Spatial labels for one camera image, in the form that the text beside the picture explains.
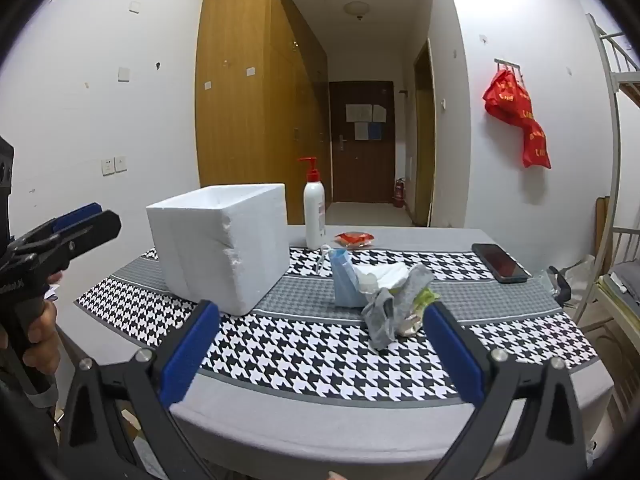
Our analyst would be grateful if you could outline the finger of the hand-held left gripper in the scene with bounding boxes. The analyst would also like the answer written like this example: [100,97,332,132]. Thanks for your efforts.
[15,203,103,249]
[10,211,122,273]

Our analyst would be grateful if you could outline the dark brown door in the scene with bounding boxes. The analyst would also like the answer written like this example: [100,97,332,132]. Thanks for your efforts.
[329,81,396,204]

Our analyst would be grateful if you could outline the houndstooth tablecloth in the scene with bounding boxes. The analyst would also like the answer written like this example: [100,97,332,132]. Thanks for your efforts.
[74,247,601,403]

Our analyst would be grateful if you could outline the metal bunk bed frame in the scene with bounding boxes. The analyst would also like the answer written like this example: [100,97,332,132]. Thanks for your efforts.
[572,12,640,331]

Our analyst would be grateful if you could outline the grey sock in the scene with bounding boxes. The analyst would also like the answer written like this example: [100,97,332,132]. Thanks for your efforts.
[361,263,435,351]

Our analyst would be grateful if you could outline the wooden wardrobe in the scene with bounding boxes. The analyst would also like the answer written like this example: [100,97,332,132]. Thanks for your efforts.
[195,0,331,226]

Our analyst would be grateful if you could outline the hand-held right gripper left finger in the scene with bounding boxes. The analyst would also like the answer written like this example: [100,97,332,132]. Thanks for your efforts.
[56,300,221,480]

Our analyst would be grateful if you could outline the wooden side door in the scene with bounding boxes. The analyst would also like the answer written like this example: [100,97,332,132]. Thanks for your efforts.
[413,39,436,228]

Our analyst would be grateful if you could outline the red snack packet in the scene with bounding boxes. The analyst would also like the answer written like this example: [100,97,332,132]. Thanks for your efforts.
[335,230,376,249]

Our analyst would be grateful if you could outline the wooden boards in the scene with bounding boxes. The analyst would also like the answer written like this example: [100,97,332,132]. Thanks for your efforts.
[595,196,612,261]

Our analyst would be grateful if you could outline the white foam box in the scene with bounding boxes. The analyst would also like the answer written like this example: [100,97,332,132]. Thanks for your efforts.
[146,183,291,317]

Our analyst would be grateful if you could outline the black smartphone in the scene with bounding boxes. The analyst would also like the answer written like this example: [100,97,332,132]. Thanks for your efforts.
[471,243,530,284]

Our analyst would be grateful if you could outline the person's left hand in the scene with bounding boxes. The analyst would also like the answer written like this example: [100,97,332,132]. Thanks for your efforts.
[22,302,62,377]

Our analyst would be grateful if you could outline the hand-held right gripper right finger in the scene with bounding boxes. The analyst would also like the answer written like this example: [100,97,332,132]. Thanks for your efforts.
[424,301,588,480]

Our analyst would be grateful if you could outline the blue face mask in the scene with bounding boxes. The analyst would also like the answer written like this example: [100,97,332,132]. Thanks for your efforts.
[317,244,372,308]

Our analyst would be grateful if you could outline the white pump bottle red cap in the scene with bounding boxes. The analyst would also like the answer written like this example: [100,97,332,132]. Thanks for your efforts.
[298,157,327,251]

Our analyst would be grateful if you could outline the green snack packet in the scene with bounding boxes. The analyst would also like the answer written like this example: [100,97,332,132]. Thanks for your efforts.
[397,287,442,338]

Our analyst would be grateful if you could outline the small red plastic bag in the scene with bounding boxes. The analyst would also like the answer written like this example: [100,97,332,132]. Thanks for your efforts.
[520,119,552,169]

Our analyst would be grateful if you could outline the clear plastic bag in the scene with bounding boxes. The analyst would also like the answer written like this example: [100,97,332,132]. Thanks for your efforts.
[537,255,597,306]

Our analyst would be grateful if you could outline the grey mattress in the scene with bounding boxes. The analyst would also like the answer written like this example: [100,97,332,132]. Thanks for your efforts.
[597,261,640,311]

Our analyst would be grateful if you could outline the large red plastic bag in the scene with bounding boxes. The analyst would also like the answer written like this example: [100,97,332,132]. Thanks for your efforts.
[482,69,535,126]

